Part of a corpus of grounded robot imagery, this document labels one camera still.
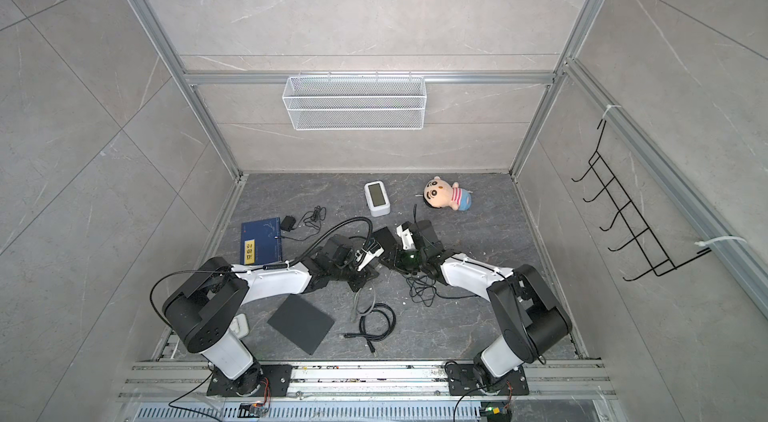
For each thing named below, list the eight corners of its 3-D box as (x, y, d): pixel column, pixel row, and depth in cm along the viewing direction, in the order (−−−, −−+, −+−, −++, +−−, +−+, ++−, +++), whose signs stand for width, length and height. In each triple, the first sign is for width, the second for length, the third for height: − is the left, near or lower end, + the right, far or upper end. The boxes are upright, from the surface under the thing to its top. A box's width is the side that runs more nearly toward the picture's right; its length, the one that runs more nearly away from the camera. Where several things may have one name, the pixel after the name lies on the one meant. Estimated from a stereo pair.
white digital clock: (371, 219, 108) (370, 211, 104) (364, 191, 117) (363, 182, 113) (391, 215, 109) (391, 207, 105) (383, 187, 118) (382, 179, 114)
